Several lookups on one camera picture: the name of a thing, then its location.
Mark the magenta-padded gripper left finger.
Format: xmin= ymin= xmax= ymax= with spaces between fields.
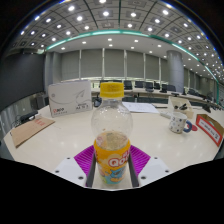
xmin=52 ymin=144 xmax=98 ymax=189

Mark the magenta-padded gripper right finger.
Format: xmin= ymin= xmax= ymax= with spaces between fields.
xmin=128 ymin=144 xmax=174 ymax=189

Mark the clear bottle yellow cap label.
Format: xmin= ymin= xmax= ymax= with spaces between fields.
xmin=90 ymin=82 xmax=134 ymax=185

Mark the white remote control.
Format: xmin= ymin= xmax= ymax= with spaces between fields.
xmin=159 ymin=110 xmax=172 ymax=120

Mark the white printed paper sheet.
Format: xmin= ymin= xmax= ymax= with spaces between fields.
xmin=122 ymin=101 xmax=160 ymax=115

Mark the black desk telephone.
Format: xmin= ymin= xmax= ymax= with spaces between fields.
xmin=19 ymin=110 xmax=40 ymax=124

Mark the brown cardboard box red label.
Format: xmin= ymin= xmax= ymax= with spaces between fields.
xmin=195 ymin=113 xmax=224 ymax=148

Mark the beige compartment organizer tray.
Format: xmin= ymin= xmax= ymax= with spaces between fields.
xmin=167 ymin=95 xmax=195 ymax=120

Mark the white cardboard paper box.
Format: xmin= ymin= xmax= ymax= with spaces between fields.
xmin=47 ymin=79 xmax=93 ymax=118

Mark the long curved conference desk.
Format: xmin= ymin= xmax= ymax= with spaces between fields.
xmin=90 ymin=86 xmax=223 ymax=109

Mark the row of black office chairs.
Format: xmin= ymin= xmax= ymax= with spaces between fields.
xmin=99 ymin=79 xmax=216 ymax=101

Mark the group of ceiling lights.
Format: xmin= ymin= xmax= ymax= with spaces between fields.
xmin=18 ymin=0 xmax=224 ymax=83

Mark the white dotted mug blue handle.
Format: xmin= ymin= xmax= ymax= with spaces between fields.
xmin=168 ymin=111 xmax=194 ymax=135

